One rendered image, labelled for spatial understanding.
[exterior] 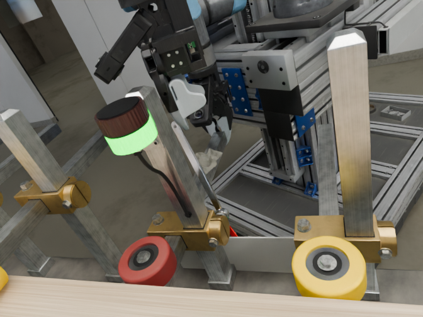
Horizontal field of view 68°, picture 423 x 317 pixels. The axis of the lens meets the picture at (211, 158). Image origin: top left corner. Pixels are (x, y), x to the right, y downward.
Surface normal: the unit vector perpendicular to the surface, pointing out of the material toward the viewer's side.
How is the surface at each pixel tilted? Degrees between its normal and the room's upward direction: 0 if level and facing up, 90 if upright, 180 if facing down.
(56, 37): 90
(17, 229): 90
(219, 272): 90
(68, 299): 0
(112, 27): 90
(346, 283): 0
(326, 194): 0
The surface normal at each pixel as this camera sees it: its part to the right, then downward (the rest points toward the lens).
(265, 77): -0.68, 0.56
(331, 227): -0.29, -0.80
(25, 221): 0.92, -0.09
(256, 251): -0.26, 0.60
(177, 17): 0.07, 0.53
